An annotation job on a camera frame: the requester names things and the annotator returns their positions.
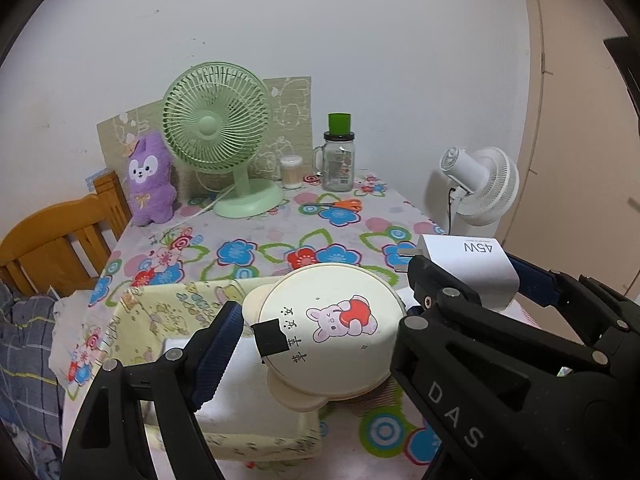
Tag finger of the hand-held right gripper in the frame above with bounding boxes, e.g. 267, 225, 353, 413
396, 255, 608, 480
507, 252, 640, 356

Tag green desk fan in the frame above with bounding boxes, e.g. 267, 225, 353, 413
161, 62, 292, 219

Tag beige printed panel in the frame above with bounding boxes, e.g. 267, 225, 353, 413
96, 100, 168, 173
252, 76, 312, 183

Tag black object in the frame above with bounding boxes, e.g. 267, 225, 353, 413
602, 37, 640, 136

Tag cotton swab container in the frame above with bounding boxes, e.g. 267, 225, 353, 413
279, 155, 304, 190

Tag glass jar mug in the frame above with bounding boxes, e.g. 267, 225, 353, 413
314, 131, 356, 192

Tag cream bear-shaped lid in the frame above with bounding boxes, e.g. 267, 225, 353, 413
241, 261, 407, 413

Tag black fan cable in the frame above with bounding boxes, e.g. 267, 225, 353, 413
446, 187, 465, 233

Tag white standing fan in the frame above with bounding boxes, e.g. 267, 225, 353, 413
440, 146, 521, 228

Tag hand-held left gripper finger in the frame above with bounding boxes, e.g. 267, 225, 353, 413
62, 301, 246, 480

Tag orange handled scissors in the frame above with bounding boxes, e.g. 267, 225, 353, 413
303, 199, 363, 212

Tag white fan cable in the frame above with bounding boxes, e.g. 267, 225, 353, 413
172, 185, 237, 223

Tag purple plush toy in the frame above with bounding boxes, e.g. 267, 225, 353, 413
125, 131, 178, 227

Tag wooden chair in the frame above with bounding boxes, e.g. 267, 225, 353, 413
0, 170, 132, 297

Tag beige wardrobe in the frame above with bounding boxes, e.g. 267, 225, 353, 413
495, 0, 640, 306

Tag floral tablecloth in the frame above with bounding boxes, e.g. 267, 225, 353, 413
62, 175, 551, 466

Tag blue plaid cloth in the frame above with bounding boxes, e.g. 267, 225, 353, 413
0, 282, 66, 461

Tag white wall charger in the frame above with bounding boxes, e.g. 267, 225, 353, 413
397, 234, 521, 311

